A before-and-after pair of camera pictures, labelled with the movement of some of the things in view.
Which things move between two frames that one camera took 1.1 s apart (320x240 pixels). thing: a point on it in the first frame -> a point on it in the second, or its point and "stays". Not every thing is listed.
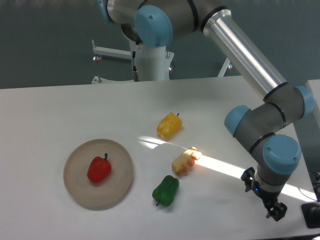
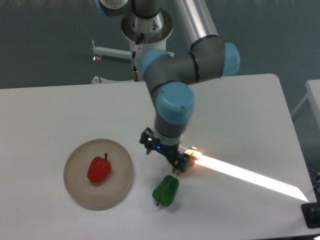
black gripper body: [276, 210] -> [148, 142]
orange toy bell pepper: [185, 160] stays
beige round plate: [103, 194] stays
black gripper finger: [270, 202] -> [173, 160]
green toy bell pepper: [164, 193] stays
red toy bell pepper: [99, 169] stays
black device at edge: [311, 211] stays
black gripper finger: [279, 211] -> [182, 163]
